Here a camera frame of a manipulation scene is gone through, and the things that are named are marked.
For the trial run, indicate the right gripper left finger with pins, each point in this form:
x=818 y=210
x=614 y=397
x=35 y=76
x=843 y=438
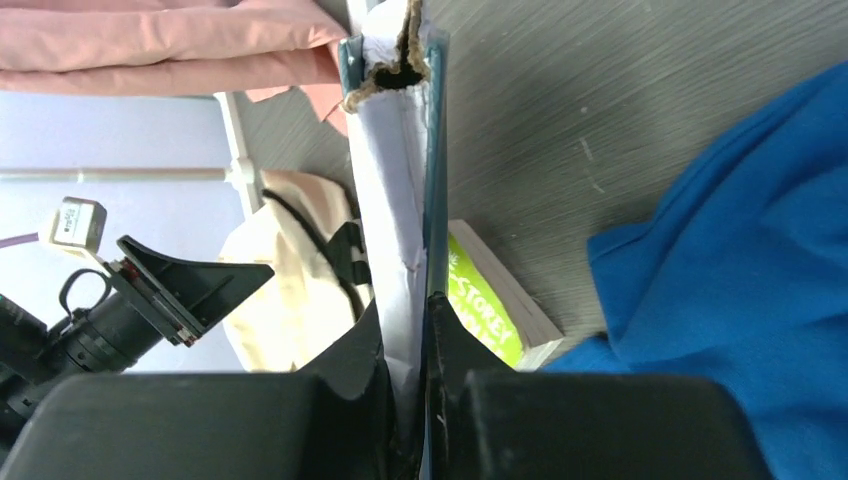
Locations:
x=350 y=423

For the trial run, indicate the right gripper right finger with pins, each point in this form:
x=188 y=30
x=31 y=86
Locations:
x=458 y=410

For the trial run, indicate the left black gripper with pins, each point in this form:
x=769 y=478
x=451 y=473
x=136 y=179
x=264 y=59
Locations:
x=148 y=297

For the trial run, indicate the green treehouse paperback book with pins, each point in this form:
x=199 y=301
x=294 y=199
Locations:
x=493 y=306

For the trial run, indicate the beige canvas backpack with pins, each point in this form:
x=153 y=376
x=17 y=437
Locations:
x=307 y=232

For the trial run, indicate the dark blue hardcover book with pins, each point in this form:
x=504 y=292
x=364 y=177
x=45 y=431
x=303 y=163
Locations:
x=393 y=77

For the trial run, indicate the white clothes rack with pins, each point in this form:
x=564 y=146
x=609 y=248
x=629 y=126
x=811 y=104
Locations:
x=232 y=166

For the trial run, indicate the pink cloth garment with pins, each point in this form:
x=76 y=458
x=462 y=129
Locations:
x=172 y=46

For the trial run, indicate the blue cloth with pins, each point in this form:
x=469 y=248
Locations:
x=740 y=276

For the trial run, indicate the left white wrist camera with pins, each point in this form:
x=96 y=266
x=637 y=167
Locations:
x=76 y=227

